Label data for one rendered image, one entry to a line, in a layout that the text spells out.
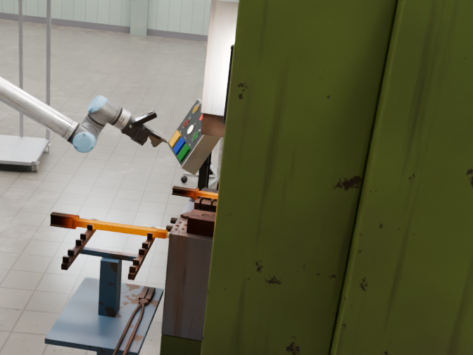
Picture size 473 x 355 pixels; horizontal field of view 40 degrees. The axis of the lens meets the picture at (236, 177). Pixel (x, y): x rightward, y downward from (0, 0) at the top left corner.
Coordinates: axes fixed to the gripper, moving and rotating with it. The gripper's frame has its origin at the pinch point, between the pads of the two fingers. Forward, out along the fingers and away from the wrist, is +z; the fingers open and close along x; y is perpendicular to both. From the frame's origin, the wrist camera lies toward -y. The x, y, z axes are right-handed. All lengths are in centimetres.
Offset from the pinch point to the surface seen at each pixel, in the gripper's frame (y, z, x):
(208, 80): -37, -20, 59
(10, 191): 128, -9, -195
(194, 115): -14.5, 11.0, -16.2
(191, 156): -0.7, 12.4, 7.1
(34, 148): 110, 1, -264
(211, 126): -23, -8, 55
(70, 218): 28, -37, 69
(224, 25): -55, -27, 60
